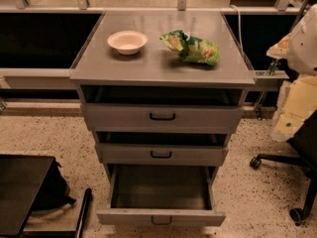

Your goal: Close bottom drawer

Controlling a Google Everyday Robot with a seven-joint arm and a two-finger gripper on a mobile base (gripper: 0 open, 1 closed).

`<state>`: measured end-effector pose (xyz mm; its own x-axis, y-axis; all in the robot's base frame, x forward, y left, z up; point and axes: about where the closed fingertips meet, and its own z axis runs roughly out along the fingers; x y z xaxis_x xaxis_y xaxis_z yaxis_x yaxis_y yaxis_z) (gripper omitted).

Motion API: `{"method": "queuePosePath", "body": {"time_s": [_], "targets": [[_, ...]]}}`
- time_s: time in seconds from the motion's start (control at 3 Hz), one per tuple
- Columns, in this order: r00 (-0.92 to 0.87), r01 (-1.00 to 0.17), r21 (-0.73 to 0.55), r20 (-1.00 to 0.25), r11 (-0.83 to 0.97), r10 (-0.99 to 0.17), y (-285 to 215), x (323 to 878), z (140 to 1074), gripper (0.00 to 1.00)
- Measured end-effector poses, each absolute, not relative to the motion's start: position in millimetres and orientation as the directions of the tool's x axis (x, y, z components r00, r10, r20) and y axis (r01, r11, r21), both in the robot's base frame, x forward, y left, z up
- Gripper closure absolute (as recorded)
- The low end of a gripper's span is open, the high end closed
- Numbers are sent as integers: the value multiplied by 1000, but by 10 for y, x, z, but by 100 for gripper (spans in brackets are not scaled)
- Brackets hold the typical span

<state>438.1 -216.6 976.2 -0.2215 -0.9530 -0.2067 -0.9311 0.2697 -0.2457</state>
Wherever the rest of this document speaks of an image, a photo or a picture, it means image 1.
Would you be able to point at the grey bottom drawer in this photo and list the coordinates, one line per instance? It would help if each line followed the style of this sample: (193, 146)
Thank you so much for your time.
(161, 196)

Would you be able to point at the grey drawer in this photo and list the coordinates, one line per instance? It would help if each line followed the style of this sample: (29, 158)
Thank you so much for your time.
(161, 155)
(161, 118)
(161, 196)

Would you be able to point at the grey drawer cabinet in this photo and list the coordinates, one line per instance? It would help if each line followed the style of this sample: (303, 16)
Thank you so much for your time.
(157, 76)

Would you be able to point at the grey top drawer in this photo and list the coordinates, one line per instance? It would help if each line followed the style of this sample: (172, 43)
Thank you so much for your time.
(161, 118)

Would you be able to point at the grey middle drawer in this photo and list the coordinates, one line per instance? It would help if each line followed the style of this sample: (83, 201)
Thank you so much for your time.
(161, 155)

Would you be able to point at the green chip bag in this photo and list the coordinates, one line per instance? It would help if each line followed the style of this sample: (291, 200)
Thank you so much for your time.
(191, 49)

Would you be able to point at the white bowl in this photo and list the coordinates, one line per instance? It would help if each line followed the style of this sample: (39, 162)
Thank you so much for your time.
(127, 43)

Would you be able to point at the dark backpack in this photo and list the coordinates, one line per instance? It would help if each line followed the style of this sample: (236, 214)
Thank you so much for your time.
(54, 191)

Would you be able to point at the black office chair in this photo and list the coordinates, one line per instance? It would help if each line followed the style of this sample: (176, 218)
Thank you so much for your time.
(304, 142)

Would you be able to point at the metal diagonal rod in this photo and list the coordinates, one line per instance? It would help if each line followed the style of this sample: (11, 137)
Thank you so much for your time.
(266, 77)

